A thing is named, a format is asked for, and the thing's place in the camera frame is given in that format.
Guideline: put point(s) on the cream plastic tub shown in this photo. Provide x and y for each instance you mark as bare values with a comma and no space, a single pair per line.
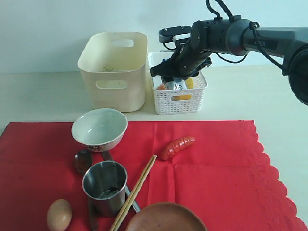
113,69

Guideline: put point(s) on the wooden chopstick upper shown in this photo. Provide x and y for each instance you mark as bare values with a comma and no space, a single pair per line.
128,203

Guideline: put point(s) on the stainless steel cup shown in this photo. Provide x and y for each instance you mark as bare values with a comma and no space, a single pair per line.
104,184

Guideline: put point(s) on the brown egg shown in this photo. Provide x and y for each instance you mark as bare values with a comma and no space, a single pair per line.
59,215

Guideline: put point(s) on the brown wooden plate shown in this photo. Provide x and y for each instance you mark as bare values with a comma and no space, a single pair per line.
165,216

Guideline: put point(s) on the yellow lemon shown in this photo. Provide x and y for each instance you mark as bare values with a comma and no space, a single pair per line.
189,83

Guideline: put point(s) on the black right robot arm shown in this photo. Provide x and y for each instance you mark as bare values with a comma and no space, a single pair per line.
286,47

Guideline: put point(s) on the yellow cheese wedge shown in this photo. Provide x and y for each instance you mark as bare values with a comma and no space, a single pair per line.
180,97

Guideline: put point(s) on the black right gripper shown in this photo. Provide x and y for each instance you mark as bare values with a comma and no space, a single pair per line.
182,64

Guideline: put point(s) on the red sausage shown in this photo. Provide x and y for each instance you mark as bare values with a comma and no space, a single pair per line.
177,146

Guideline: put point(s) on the white perforated plastic basket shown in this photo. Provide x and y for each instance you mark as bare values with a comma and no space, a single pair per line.
165,106

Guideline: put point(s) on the dark wooden spoon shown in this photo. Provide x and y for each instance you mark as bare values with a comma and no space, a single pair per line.
82,162

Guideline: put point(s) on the blue white milk carton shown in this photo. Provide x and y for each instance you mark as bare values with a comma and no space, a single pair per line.
176,84

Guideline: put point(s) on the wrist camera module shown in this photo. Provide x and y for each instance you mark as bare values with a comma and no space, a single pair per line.
166,35

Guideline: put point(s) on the pale green ceramic bowl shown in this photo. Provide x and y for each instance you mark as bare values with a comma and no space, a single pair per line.
100,130

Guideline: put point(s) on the orange fried chicken piece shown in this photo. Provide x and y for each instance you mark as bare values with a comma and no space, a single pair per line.
161,87

